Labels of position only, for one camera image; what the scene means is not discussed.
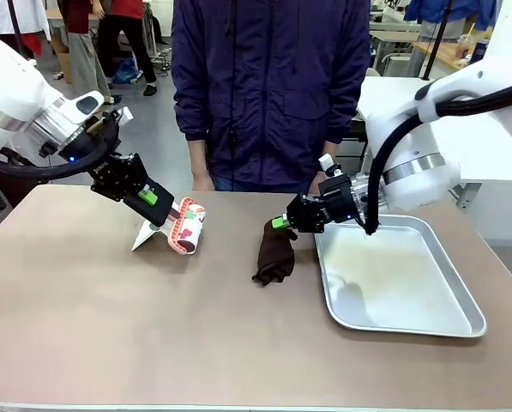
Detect wooden top background table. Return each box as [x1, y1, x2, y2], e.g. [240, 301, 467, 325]
[44, 9, 102, 82]

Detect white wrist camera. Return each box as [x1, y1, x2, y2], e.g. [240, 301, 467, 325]
[317, 154, 343, 178]
[103, 106, 135, 128]

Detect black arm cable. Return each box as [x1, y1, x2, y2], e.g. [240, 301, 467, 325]
[363, 78, 512, 238]
[0, 114, 122, 182]

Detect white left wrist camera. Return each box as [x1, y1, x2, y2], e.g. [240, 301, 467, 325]
[103, 106, 135, 128]

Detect metal baking tray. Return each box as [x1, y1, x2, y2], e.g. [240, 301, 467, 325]
[313, 214, 489, 339]

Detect white lint roller stand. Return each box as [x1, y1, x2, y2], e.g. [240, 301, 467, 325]
[130, 216, 173, 252]

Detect blue bag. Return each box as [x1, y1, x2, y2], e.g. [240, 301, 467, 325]
[111, 57, 144, 86]

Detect wooden desk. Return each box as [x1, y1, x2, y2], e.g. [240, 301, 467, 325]
[412, 40, 479, 74]

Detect dark brown cloth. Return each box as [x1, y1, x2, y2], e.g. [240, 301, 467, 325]
[251, 220, 298, 288]

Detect purple jacket torso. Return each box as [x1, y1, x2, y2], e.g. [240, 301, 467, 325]
[171, 0, 372, 188]

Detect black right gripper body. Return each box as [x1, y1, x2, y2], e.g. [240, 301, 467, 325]
[285, 173, 362, 235]

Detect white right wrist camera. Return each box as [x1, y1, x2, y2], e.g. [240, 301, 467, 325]
[317, 154, 343, 178]

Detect blue jeans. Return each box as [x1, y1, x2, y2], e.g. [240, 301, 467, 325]
[212, 173, 315, 194]

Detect white lab coat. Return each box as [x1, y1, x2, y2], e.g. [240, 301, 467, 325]
[0, 0, 52, 43]

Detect black pole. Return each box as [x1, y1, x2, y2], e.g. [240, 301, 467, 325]
[421, 0, 455, 82]
[5, 0, 30, 55]

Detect bystander in black trousers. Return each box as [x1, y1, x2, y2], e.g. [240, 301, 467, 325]
[95, 0, 160, 98]

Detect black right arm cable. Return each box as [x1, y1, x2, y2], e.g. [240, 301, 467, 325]
[363, 78, 512, 238]

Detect bystander in beige trousers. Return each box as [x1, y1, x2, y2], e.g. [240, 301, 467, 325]
[61, 0, 114, 107]

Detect dark blue bottle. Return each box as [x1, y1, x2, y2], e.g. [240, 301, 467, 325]
[473, 39, 491, 65]

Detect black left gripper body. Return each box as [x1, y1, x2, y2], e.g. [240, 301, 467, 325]
[89, 151, 148, 203]

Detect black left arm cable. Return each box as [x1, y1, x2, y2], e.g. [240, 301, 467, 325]
[0, 114, 122, 182]

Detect pink handled lint roller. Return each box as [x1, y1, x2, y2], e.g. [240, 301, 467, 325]
[123, 179, 208, 259]

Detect person's right forearm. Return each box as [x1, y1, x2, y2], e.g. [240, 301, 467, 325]
[187, 137, 210, 178]

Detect clear plastic cup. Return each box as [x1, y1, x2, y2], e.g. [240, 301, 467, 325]
[455, 33, 476, 61]

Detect person's right hand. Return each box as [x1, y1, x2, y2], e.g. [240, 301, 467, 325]
[191, 170, 216, 192]

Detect person's left hand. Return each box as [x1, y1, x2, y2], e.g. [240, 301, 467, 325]
[308, 169, 328, 197]

